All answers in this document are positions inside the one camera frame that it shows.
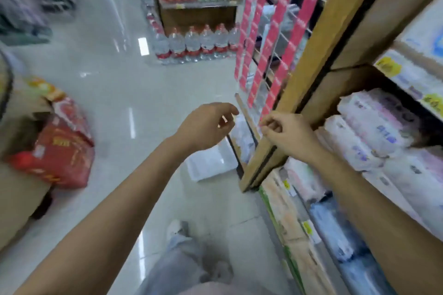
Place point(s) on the person's right hand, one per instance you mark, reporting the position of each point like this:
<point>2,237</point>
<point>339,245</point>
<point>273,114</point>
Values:
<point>294,135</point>

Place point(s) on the person's left hand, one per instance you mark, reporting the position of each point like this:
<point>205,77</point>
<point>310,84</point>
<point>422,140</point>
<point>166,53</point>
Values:
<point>200,128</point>

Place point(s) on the person's right fingers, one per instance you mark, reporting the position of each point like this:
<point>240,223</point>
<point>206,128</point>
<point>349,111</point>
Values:
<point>271,125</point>

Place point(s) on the person's left fingers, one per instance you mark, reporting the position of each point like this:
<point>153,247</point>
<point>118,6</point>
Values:
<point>226,120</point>

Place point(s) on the person's right forearm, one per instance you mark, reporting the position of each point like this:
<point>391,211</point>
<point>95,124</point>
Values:
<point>377,222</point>

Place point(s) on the person's left forearm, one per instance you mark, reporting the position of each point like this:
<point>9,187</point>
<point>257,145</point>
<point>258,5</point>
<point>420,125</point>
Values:
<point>103,222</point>

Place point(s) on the white plastic tray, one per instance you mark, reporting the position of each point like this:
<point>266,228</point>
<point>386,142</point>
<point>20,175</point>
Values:
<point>211,163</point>

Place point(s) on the white tissue paper pack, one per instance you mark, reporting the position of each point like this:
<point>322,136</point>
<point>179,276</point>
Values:
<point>379,120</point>
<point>415,184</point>
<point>349,144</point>
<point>304,179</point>

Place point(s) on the wooden store shelf unit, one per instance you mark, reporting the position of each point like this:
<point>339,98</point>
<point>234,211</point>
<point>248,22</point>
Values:
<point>328,73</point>

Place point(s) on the row of large water bottles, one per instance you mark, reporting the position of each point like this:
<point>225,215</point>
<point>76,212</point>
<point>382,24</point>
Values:
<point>193,44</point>

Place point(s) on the rack with red price strips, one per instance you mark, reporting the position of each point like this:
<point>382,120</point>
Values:
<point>277,35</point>

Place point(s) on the person's white shoe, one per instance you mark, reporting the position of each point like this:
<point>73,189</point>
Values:
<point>177,229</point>

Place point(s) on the yellow price label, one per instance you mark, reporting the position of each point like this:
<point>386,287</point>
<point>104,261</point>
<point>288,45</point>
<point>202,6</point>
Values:
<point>432,103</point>
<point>388,66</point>

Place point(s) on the blue tissue paper pack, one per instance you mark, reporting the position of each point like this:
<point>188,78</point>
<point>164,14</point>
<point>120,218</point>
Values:
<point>342,236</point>

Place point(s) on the person's grey trousers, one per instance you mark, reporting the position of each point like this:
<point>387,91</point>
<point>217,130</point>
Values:
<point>180,267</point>

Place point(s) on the red packaged goods bag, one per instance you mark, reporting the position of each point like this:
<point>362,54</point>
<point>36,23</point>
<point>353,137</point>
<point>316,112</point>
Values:
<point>57,153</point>

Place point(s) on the white and blue box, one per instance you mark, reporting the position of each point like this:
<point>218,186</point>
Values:
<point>424,32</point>

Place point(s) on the orange packaged goods bag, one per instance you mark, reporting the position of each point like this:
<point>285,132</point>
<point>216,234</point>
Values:
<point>43,89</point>

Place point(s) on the tan cardboard display bin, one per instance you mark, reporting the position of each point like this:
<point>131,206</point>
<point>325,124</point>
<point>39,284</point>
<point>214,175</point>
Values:
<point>17,167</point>

